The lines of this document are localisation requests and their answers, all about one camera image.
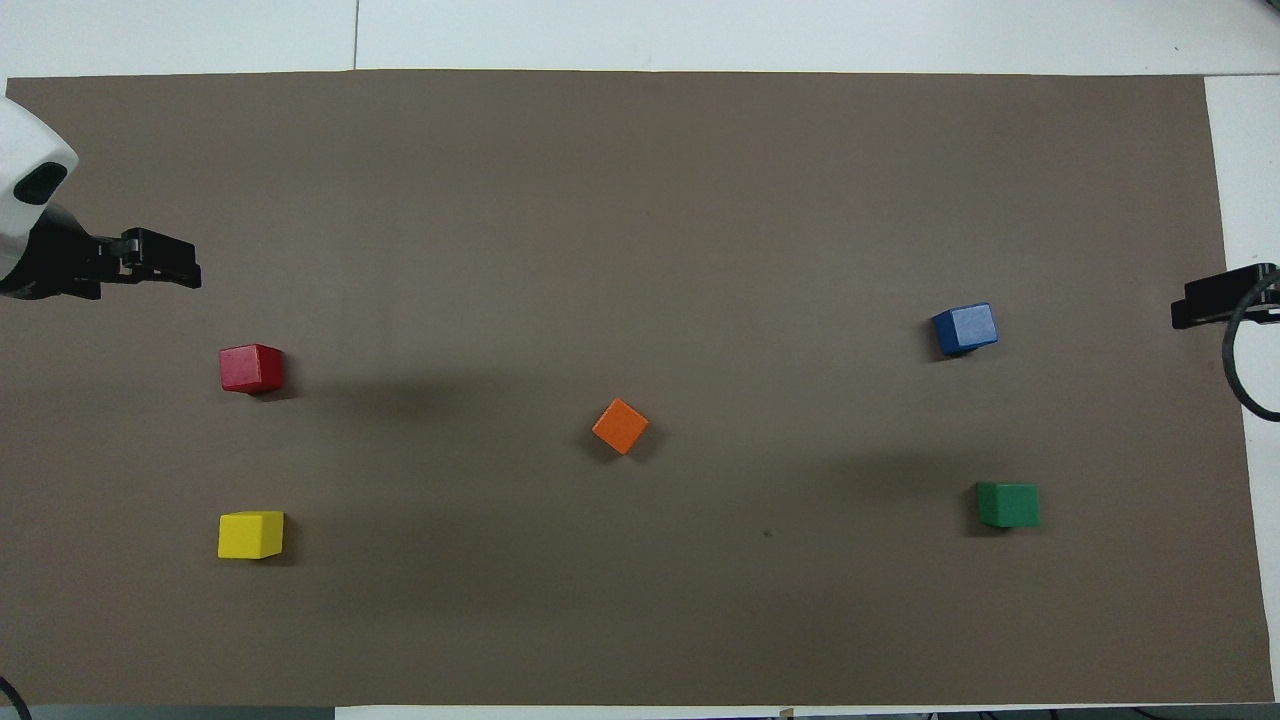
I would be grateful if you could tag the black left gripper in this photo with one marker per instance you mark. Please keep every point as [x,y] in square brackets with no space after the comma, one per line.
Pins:
[55,262]

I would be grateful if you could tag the red wooden block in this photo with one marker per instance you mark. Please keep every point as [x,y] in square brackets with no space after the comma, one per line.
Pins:
[250,368]

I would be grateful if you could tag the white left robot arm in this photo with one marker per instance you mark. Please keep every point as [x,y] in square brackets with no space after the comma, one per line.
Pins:
[25,150]

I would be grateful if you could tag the blue wooden block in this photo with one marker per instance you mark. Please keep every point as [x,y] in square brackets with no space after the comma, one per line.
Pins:
[966,328]

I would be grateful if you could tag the green wooden block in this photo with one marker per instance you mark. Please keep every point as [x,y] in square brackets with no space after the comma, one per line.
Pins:
[1008,505]

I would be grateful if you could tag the yellow wooden block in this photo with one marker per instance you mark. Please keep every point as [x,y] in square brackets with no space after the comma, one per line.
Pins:
[250,535]

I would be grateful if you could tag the orange wooden block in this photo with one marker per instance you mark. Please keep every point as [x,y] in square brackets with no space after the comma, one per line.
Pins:
[620,426]

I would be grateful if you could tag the brown table mat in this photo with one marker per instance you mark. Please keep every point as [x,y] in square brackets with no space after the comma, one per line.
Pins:
[640,220]

